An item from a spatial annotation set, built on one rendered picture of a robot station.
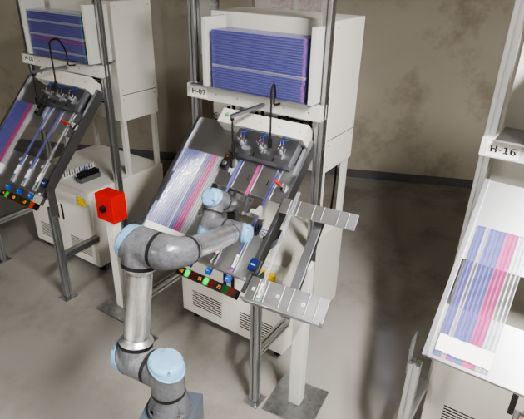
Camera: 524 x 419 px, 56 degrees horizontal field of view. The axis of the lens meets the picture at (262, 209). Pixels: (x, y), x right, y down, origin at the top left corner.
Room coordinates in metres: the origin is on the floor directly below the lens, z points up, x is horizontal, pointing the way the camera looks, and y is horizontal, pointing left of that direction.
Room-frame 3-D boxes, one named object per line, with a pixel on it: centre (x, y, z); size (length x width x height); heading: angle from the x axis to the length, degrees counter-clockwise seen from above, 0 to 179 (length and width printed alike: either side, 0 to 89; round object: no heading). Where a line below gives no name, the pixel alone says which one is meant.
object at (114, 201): (2.48, 0.85, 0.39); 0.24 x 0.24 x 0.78; 57
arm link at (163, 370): (1.22, 0.31, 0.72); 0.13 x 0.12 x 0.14; 62
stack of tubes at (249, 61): (2.34, 0.01, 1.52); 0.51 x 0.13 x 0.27; 57
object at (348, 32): (2.75, -0.19, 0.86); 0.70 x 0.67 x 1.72; 57
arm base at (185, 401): (1.21, 0.30, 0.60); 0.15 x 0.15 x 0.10
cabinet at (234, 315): (2.47, -0.01, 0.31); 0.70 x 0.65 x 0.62; 57
